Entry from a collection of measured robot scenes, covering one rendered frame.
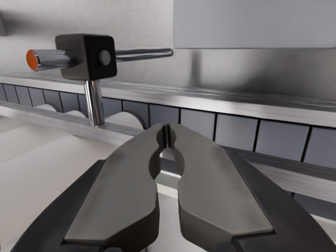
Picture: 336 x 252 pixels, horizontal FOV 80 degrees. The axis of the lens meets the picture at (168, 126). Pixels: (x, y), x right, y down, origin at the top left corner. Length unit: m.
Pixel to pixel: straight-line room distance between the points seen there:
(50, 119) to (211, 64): 0.17
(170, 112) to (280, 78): 0.12
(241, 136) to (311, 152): 0.06
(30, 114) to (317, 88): 0.27
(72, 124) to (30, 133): 0.08
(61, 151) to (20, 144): 0.08
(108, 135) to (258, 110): 0.13
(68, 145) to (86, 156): 0.02
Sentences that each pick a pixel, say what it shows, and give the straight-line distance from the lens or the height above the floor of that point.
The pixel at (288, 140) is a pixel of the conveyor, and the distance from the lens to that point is 0.20.
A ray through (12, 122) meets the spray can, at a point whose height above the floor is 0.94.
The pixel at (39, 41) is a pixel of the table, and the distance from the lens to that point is 0.44.
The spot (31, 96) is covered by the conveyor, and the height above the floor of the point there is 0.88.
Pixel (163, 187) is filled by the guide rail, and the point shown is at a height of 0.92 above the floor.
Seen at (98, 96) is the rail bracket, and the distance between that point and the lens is 0.16.
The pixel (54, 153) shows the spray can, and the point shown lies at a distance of 0.18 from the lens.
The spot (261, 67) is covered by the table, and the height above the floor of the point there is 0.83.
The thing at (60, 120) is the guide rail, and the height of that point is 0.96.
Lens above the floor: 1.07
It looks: 56 degrees down
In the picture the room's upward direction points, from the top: 126 degrees counter-clockwise
